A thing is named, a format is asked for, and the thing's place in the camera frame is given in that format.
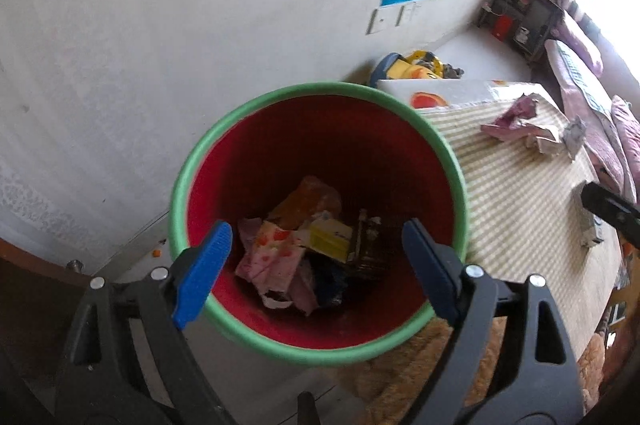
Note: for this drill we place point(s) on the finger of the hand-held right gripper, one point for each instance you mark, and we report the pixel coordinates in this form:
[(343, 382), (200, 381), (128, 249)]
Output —
[(615, 210)]

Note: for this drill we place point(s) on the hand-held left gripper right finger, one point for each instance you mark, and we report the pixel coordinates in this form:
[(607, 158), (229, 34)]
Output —
[(430, 265)]

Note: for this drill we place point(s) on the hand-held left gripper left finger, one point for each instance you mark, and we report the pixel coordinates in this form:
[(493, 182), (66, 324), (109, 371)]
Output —
[(200, 275)]

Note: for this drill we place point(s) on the small grey packet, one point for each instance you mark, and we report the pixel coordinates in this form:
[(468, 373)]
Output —
[(591, 232)]

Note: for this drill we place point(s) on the pink printed wrapper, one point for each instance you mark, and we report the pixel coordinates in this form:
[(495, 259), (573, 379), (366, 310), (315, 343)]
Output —
[(270, 260)]

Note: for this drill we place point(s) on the dark blue wrapper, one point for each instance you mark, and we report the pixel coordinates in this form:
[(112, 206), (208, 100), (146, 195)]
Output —
[(330, 285)]

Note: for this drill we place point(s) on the small yellow box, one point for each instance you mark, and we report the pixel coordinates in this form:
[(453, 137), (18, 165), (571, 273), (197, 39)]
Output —
[(327, 240)]

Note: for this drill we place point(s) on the red bin with green rim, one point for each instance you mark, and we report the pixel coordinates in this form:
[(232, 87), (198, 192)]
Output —
[(320, 140)]

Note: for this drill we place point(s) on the grey crumpled wrapper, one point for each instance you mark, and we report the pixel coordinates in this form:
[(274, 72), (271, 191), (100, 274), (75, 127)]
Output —
[(575, 135)]

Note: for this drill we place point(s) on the striped table mat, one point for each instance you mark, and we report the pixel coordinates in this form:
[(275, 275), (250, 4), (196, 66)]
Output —
[(520, 215)]

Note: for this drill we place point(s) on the brown fuzzy blanket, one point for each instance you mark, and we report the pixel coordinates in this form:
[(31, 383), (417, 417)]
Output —
[(395, 385)]

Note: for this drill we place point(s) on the metal knob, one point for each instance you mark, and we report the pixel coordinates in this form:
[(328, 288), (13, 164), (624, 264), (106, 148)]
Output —
[(75, 265)]

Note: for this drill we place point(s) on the pink bedding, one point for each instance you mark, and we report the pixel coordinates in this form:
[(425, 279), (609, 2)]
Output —
[(575, 75)]

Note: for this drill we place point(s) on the dark wooden furniture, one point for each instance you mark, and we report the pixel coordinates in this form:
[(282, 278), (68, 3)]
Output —
[(35, 305)]

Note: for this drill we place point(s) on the white box with fruit print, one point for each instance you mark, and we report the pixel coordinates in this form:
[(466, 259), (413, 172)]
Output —
[(465, 92)]

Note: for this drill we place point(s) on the yellow toy vehicle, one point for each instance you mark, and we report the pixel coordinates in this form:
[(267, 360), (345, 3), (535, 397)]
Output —
[(405, 70)]

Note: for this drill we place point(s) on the small white container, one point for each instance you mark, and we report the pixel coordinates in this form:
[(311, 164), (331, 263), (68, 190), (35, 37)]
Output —
[(522, 36)]

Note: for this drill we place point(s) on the dark shelf unit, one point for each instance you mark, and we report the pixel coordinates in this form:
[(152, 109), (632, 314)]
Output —
[(537, 12)]

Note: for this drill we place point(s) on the red container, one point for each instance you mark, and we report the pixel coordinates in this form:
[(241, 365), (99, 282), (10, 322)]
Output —
[(503, 26)]

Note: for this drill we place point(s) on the white wall socket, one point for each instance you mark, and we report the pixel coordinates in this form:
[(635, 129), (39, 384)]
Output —
[(380, 21), (407, 13)]

